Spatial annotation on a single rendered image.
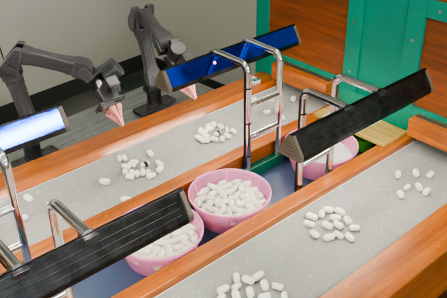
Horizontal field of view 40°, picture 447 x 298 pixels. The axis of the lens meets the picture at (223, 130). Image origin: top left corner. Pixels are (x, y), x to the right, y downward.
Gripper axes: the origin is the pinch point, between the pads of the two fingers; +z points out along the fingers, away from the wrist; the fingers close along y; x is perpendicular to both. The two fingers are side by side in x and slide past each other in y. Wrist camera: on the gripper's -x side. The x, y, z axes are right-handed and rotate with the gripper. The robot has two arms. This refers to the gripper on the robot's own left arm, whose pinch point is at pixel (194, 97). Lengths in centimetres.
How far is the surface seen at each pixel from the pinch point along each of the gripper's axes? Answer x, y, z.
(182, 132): 7.0, -8.5, 9.2
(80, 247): -68, -89, 41
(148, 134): 10.0, -20.0, 4.0
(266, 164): -12.2, 3.2, 37.1
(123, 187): -3, -46, 21
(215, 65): -30.8, -7.2, 1.8
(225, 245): -36, -42, 55
